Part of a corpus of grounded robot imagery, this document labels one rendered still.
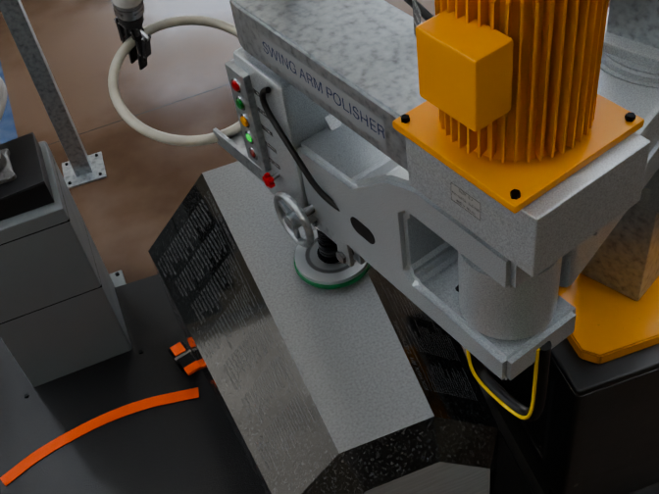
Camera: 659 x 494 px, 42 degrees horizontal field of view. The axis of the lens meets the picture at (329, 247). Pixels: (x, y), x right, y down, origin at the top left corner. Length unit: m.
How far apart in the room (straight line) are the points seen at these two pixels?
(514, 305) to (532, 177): 0.36
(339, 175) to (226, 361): 0.82
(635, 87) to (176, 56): 3.44
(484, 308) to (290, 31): 0.65
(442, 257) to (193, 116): 2.83
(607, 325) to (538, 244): 1.09
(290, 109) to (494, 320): 0.63
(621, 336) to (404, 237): 0.83
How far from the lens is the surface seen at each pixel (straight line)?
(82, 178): 4.34
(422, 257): 1.80
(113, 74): 2.70
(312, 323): 2.30
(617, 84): 1.91
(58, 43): 5.41
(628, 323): 2.41
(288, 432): 2.22
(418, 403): 2.13
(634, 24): 1.95
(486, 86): 1.17
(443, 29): 1.19
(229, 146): 2.47
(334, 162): 1.86
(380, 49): 1.64
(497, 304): 1.61
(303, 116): 1.91
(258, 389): 2.33
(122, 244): 3.94
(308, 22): 1.75
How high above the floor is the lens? 2.66
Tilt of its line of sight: 47 degrees down
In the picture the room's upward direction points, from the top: 10 degrees counter-clockwise
